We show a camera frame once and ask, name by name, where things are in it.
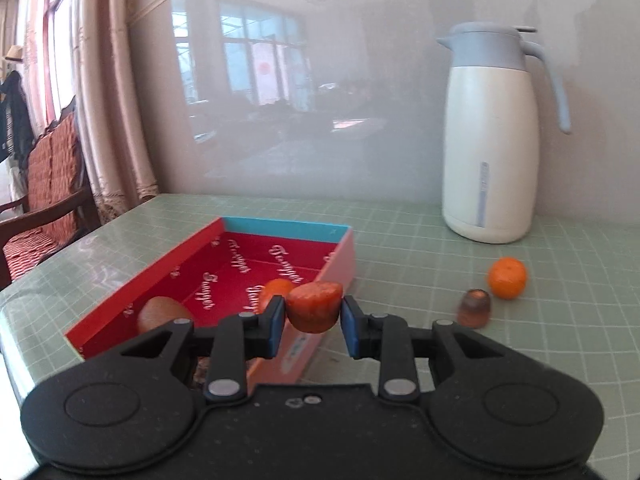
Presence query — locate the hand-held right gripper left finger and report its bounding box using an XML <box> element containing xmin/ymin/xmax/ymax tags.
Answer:
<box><xmin>120</xmin><ymin>296</ymin><xmax>287</xmax><ymax>403</ymax></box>

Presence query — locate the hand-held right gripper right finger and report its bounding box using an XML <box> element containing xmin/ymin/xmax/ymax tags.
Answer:
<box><xmin>341</xmin><ymin>296</ymin><xmax>501</xmax><ymax>403</ymax></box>

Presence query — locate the orange tangerine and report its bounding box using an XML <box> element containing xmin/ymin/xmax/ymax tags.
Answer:
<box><xmin>258</xmin><ymin>278</ymin><xmax>297</xmax><ymax>313</ymax></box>
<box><xmin>487</xmin><ymin>256</ymin><xmax>528</xmax><ymax>301</ymax></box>

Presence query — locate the reddish orange fruit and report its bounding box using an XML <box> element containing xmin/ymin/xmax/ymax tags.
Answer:
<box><xmin>285</xmin><ymin>282</ymin><xmax>345</xmax><ymax>334</ymax></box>

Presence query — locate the red cardboard box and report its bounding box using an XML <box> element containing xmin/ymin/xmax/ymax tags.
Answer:
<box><xmin>64</xmin><ymin>216</ymin><xmax>357</xmax><ymax>386</ymax></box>

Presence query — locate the brown kiwi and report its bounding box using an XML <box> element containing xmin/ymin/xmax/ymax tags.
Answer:
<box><xmin>136</xmin><ymin>296</ymin><xmax>195</xmax><ymax>335</ymax></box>

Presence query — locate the green gridded mat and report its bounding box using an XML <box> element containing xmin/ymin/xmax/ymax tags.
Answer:
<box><xmin>0</xmin><ymin>192</ymin><xmax>640</xmax><ymax>480</ymax></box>

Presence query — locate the small brown jelly cup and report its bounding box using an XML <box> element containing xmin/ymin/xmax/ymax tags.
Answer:
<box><xmin>457</xmin><ymin>288</ymin><xmax>492</xmax><ymax>330</ymax></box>

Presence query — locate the white thermos jug grey lid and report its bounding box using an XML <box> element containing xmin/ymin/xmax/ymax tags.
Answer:
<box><xmin>434</xmin><ymin>21</ymin><xmax>572</xmax><ymax>245</ymax></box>

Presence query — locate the beige curtain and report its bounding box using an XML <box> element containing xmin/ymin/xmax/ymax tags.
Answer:
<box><xmin>30</xmin><ymin>0</ymin><xmax>161</xmax><ymax>226</ymax></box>

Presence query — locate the wooden chair red cushion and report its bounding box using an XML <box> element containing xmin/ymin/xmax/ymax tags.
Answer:
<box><xmin>0</xmin><ymin>95</ymin><xmax>101</xmax><ymax>291</ymax></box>

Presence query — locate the dark hanging jacket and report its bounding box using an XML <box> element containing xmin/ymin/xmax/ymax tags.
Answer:
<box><xmin>0</xmin><ymin>70</ymin><xmax>36</xmax><ymax>161</ymax></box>

